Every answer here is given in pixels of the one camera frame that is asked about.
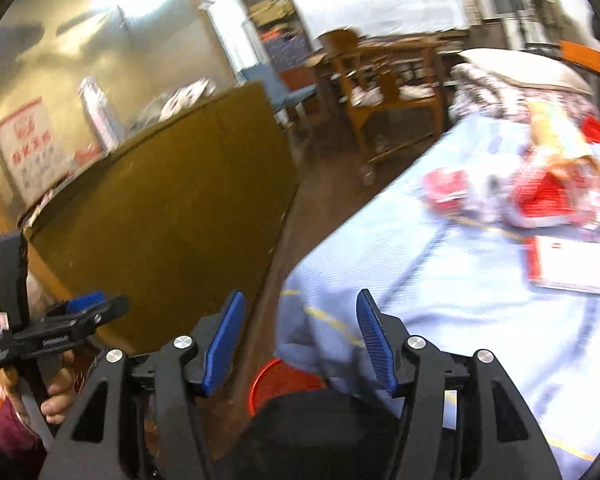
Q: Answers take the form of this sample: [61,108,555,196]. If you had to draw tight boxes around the red yellow snack packet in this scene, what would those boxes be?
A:
[507,100,600,228]

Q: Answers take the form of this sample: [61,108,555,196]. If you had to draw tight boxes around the light blue bedsheet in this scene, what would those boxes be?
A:
[275,110,600,466]

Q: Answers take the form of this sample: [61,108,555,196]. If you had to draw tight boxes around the orange box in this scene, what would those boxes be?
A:
[560,40,600,81]

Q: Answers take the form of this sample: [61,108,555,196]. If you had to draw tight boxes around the red plastic bucket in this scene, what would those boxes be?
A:
[248,357,329,418]

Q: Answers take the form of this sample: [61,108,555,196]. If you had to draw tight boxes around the metal cylinder heater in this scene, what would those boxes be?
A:
[500,14,551,52]

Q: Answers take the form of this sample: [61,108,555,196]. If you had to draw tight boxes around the cream pillow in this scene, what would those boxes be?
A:
[457,47,593,96]

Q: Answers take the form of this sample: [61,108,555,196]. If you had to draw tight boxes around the floral quilt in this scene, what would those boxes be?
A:
[450,62,600,126]

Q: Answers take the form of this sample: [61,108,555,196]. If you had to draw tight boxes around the red white wall poster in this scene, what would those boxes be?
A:
[0,110,68,206]

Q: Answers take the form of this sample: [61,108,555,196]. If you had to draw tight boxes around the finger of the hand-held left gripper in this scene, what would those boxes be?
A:
[45,292,107,318]
[94,296,132,323]

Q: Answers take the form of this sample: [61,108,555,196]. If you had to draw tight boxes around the red white snack wrapper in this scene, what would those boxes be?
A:
[421,167,473,213]

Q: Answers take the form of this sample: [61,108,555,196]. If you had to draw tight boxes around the blue chair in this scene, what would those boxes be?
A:
[240,64,321,126]

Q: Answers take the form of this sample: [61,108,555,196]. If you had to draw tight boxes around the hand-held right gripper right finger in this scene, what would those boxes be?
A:
[356,288,563,480]

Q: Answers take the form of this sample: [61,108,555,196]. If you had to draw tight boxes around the wooden chair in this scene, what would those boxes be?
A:
[317,30,448,168]

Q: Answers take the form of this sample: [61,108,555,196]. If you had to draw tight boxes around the white red carton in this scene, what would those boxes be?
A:
[77,77,121,153]

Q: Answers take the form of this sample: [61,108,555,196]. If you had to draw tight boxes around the white plastic sheet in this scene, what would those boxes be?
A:
[280,0,473,41]

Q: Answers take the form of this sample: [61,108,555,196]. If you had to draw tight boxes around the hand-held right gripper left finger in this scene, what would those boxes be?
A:
[40,289,247,480]

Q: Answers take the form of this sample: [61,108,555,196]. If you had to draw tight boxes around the cluttered shelf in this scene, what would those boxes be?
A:
[242,0,313,68]

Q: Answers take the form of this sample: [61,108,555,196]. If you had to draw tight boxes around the white printed cloth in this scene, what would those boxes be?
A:
[130,79,216,131]

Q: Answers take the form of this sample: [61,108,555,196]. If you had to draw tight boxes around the brown wooden cabinet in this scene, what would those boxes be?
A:
[17,82,301,356]

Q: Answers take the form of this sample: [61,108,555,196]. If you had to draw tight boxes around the clear plastic wrapper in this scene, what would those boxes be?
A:
[462,167,513,226]

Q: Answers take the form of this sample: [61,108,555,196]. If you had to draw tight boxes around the person's left hand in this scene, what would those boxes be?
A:
[2,349,78,426]

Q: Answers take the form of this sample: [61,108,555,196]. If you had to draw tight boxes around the white red box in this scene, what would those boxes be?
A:
[525,235,600,297]

